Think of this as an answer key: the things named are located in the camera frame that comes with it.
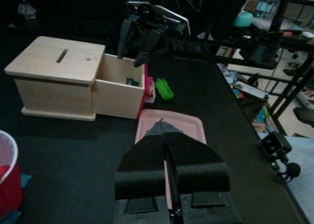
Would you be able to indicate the teal cup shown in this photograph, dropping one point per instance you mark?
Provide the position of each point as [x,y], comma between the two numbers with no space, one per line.
[244,19]

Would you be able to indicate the small pink red block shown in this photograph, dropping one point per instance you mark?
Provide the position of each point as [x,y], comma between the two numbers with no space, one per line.
[150,91]

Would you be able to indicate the small dark toy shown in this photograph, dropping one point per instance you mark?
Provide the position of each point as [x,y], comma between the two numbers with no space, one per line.
[132,81]

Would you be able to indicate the black metal frame rack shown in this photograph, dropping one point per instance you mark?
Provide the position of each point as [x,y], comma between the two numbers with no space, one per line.
[292,77]

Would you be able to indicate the white rectangular box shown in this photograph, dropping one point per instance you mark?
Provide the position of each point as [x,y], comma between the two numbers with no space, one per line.
[53,80]

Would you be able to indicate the small webcam on stand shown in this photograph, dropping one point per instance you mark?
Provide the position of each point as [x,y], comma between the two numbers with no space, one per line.
[276,145]

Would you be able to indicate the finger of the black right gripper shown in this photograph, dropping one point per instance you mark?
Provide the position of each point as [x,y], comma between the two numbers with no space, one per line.
[128,38]
[150,45]

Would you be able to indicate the teal flat piece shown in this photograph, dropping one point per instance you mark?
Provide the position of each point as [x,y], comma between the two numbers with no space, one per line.
[26,179]

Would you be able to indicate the red plastic cup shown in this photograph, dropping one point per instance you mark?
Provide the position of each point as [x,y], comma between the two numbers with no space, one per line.
[10,184]

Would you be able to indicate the green toy vegetable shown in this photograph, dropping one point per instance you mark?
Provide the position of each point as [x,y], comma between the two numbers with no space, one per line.
[165,89]

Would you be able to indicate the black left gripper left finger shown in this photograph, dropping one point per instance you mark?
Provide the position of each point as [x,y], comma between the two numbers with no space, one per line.
[141,169]

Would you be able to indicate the wooden drawer with red front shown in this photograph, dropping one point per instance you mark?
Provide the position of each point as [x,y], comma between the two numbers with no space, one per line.
[118,96]

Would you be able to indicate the pink plastic tray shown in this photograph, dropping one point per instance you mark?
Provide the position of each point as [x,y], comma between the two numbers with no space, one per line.
[186,123]

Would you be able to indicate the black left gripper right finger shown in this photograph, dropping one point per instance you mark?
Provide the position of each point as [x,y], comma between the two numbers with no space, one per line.
[201,172]

